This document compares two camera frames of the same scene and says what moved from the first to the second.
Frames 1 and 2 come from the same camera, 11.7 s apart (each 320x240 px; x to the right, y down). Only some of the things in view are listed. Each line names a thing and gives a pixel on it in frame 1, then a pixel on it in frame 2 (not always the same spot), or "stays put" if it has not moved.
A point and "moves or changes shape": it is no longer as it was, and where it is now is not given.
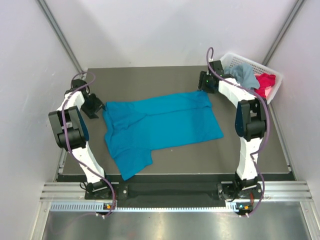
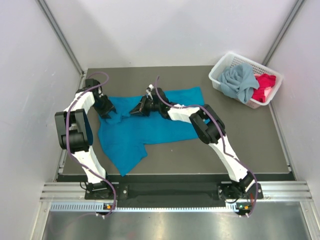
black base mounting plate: (221, 193) stays put
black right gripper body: (204, 82) → (147, 106)
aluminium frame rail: (288, 190) stays put
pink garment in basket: (267, 91) stays put
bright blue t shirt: (135, 129) moves or changes shape
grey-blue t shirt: (244, 75) stays put
